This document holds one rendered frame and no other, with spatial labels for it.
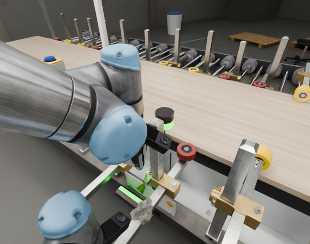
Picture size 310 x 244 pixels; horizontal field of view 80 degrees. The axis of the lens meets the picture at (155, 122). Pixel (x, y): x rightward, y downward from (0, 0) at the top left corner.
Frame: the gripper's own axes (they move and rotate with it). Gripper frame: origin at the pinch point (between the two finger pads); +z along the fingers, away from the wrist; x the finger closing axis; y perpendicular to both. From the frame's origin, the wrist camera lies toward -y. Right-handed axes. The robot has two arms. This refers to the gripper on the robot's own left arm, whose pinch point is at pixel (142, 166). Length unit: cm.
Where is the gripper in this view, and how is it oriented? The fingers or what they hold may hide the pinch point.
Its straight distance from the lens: 58.2
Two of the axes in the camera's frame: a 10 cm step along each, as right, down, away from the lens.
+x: -2.7, 6.0, -7.5
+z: 0.3, 7.9, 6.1
